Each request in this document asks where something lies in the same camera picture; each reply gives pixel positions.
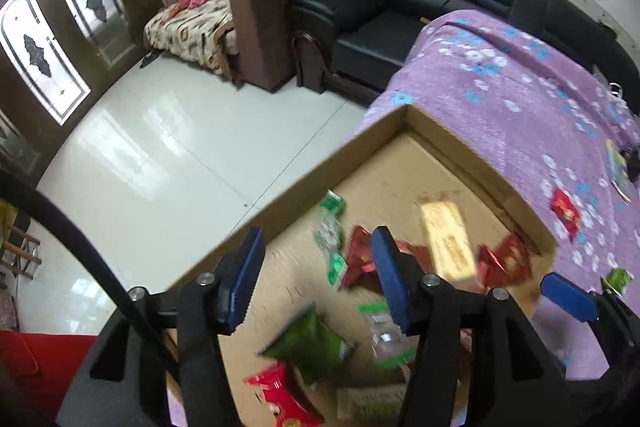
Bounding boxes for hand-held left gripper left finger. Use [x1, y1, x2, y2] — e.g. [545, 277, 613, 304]
[57, 227, 266, 427]

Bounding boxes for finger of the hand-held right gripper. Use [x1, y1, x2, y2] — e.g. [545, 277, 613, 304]
[541, 272, 640, 348]

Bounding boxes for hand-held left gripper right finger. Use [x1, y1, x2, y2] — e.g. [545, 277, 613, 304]
[371, 226, 581, 427]

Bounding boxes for clear cake packet green ends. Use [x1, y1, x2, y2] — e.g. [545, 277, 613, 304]
[357, 302, 418, 370]

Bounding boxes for beige biscuit packet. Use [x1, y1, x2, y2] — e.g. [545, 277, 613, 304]
[417, 200, 478, 283]

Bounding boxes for clear green candy packet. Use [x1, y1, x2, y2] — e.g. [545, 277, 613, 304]
[312, 190, 349, 290]

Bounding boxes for green triangular snack packet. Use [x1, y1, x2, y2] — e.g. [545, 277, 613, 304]
[257, 304, 357, 388]

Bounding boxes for brown cardboard box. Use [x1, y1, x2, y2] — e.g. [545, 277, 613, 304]
[165, 104, 560, 427]

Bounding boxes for green foil snack packet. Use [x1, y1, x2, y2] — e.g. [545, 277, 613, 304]
[604, 268, 635, 295]

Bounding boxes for red patterned snack packet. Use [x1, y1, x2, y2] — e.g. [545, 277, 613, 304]
[475, 232, 536, 290]

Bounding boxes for red snack packet fruit print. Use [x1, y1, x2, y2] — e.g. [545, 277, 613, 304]
[550, 188, 583, 240]

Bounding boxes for yellow blue booklet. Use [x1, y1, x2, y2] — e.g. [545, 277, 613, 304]
[605, 140, 633, 203]

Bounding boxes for purple floral tablecloth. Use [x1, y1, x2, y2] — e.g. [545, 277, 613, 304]
[167, 10, 640, 427]

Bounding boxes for red plastic stool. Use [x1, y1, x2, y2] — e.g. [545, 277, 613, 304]
[0, 329, 101, 427]

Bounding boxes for patterned bed mattress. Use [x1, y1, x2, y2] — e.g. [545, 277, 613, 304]
[144, 0, 236, 75]

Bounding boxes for brown armchair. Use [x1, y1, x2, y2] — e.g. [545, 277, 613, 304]
[215, 0, 371, 94]

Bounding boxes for black cable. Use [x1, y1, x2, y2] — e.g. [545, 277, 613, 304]
[0, 174, 183, 388]

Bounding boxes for wooden chair frame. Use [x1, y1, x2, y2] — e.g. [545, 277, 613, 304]
[0, 202, 43, 280]

